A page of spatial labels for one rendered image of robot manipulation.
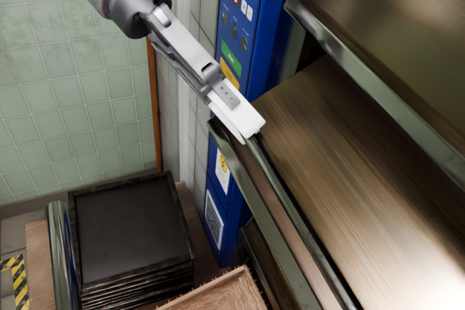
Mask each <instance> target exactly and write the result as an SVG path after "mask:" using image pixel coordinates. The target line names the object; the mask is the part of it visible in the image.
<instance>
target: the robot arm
mask: <svg viewBox="0 0 465 310"><path fill-rule="evenodd" d="M87 1H88V2H89V3H90V4H91V5H92V6H93V7H94V8H95V9H96V11H97V12H98V13H99V14H100V15H101V16H102V17H104V18H105V19H108V20H112V21H113V22H114V23H115V24H116V25H117V26H118V27H119V29H121V31H122V32H123V33H124V34H125V35H126V36H127V37H128V38H130V39H141V38H143V37H146V36H147V37H148V38H149V40H150V41H151V42H152V43H151V45H152V46H153V48H154V49H155V50H156V52H157V53H158V54H161V55H162V56H163V59H164V60H166V61H167V62H168V63H169V64H170V65H171V67H173V68H174V69H175V70H176V72H177V73H178V74H179V75H180V76H181V77H182V78H183V79H184V80H185V81H186V82H187V84H188V85H189V86H190V87H191V88H192V90H193V91H194V92H195V93H196V94H197V95H198V96H199V97H200V98H201V99H202V100H203V103H204V104H205V105H206V106H208V105H209V107H210V108H211V110H212V111H213V112H214V113H215V114H216V115H217V117H218V118H219V119H220V120H221V121H222V123H223V124H225V126H227V128H228V129H229V130H230V131H231V132H232V134H233V135H234V136H235V137H236V138H237V139H238V141H239V142H240V143H241V144H242V145H244V144H245V142H244V140H243V138H242V137H241V135H240V133H241V134H242V136H243V137H244V138H245V139H248V138H249V137H251V136H252V135H253V134H254V133H255V134H256V133H257V132H259V128H260V127H262V126H263V125H264V124H265V122H266V121H265V120H264V119H263V118H262V117H261V116H260V115H259V114H258V113H257V112H256V110H255V109H254V108H253V107H252V106H251V105H250V104H249V102H248V101H247V100H246V99H245V98H244V97H243V95H242V94H241V93H240V92H238V90H236V88H235V87H234V86H233V85H232V84H231V83H230V81H229V80H228V79H227V78H225V77H224V74H223V73H222V72H220V70H221V66H220V64H219V63H217V62H216V61H215V60H214V59H213V58H212V56H211V55H210V54H209V53H208V52H207V51H206V50H205V49H204V47H202V45H200V43H199V42H198V41H197V40H196V39H195V38H194V37H193V36H192V35H191V34H190V32H189V31H188V30H187V29H186V28H185V27H184V26H183V24H182V23H181V22H180V21H179V20H178V19H177V18H176V17H175V16H174V14H173V13H172V12H171V9H172V0H87ZM239 132H240V133H239Z"/></svg>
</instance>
